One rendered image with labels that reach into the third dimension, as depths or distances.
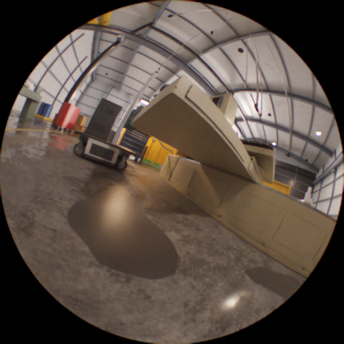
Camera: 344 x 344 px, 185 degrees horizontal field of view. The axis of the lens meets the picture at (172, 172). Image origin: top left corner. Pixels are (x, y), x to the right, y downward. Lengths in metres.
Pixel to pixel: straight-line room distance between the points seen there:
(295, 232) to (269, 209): 0.42
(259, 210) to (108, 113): 2.10
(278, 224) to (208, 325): 1.04
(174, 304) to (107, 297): 0.20
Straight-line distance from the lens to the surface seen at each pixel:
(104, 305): 0.39
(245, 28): 7.90
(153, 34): 10.51
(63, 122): 4.22
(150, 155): 4.66
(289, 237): 1.31
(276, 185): 3.69
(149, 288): 0.42
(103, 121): 1.54
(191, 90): 0.42
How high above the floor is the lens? 0.38
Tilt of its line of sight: 4 degrees down
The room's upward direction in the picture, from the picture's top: 24 degrees clockwise
